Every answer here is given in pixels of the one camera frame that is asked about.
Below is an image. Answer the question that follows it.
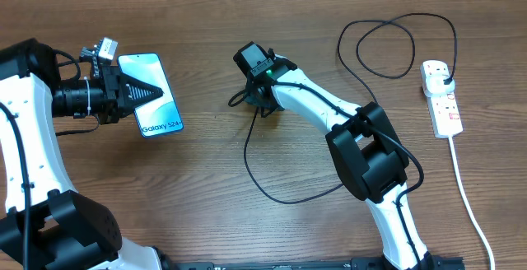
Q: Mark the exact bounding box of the blue Galaxy smartphone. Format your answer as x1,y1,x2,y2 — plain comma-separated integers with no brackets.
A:
118,53,184,138

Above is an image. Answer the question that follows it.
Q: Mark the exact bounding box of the black USB charging cable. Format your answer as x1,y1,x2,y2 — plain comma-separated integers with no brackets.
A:
242,12,459,206

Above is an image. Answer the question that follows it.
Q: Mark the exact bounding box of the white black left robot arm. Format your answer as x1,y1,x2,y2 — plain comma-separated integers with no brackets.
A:
1,39,173,269

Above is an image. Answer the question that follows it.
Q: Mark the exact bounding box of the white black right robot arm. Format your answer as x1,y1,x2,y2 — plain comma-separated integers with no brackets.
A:
231,42,431,269

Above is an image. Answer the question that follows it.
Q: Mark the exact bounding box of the white charger plug adapter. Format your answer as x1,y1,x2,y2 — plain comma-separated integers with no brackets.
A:
422,74,455,98

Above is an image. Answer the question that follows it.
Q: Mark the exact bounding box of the white power strip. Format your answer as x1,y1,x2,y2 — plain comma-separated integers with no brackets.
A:
420,60,463,138

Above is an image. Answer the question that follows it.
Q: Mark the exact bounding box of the white power strip cord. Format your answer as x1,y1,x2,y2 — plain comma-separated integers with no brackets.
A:
447,135,497,270

